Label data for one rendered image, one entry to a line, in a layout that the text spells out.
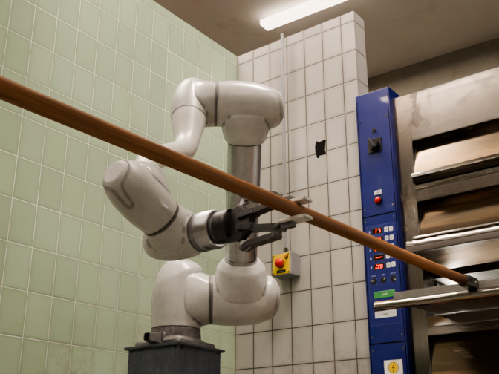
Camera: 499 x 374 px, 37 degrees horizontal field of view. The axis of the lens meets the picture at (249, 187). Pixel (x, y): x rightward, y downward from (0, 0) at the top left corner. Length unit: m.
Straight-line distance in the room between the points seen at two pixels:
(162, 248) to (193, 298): 0.60
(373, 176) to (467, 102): 0.47
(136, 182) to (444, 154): 1.65
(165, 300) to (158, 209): 0.70
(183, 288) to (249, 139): 0.51
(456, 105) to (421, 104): 0.15
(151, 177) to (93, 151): 1.25
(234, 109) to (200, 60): 1.45
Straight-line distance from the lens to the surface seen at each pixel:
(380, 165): 3.06
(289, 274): 3.12
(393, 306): 2.49
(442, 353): 2.82
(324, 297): 3.08
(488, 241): 2.67
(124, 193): 1.60
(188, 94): 2.11
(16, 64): 2.76
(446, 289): 2.45
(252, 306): 2.28
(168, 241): 1.67
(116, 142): 1.16
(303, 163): 3.30
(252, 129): 2.12
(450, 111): 3.04
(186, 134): 1.99
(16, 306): 2.53
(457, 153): 2.96
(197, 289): 2.28
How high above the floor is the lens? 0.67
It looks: 21 degrees up
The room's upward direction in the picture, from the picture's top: straight up
